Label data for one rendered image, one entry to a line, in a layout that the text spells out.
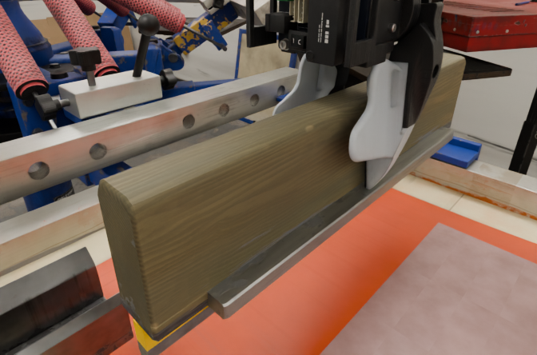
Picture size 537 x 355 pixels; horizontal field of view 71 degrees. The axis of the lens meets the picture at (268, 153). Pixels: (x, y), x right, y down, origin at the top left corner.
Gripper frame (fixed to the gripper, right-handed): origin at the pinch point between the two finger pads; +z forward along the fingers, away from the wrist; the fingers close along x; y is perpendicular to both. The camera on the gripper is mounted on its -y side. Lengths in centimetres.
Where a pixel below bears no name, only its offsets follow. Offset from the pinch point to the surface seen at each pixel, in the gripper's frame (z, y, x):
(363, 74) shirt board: 14, -70, -39
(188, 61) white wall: 77, -200, -312
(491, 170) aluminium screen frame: 10.4, -27.5, 4.6
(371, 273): 14.0, -4.6, 1.1
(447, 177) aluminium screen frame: 12.5, -25.6, 0.2
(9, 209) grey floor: 109, -5, -211
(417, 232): 13.9, -13.8, 1.7
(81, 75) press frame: 5, -3, -59
